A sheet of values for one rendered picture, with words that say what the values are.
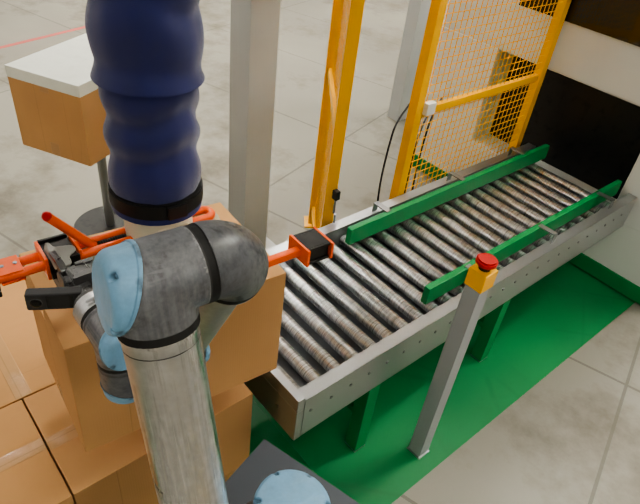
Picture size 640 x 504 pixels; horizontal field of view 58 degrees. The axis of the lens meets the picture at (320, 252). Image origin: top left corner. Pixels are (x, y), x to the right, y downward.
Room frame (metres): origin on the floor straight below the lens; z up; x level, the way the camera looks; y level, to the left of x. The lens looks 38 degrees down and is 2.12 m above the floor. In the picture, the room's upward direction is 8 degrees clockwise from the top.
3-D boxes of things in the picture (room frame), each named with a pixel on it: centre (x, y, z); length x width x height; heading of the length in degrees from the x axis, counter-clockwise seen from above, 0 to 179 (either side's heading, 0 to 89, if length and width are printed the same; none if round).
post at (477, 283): (1.46, -0.52, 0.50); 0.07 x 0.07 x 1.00; 45
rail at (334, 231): (2.47, -0.36, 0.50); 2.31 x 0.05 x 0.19; 135
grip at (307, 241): (1.20, 0.03, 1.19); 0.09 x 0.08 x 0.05; 42
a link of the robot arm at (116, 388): (0.81, 0.38, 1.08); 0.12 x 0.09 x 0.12; 129
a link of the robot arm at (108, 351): (0.81, 0.40, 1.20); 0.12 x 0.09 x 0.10; 45
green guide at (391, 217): (2.68, -0.66, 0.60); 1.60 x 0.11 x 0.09; 135
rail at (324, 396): (2.00, -0.82, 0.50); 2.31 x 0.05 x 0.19; 135
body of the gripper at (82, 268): (0.93, 0.51, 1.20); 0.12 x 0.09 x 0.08; 45
